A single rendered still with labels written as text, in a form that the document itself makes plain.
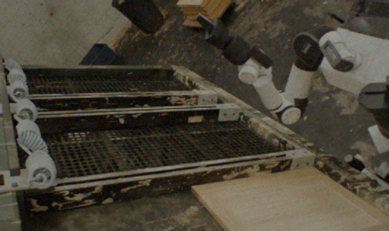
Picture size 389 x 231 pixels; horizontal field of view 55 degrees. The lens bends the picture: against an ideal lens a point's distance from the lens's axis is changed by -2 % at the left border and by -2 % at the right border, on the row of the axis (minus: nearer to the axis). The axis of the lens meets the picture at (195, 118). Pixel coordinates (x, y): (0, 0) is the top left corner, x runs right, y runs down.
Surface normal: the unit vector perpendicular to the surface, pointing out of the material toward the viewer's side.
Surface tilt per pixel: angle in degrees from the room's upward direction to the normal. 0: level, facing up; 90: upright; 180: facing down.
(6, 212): 51
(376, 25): 23
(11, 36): 90
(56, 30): 90
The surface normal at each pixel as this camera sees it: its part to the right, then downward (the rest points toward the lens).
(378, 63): -0.80, -0.21
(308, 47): -0.70, 0.36
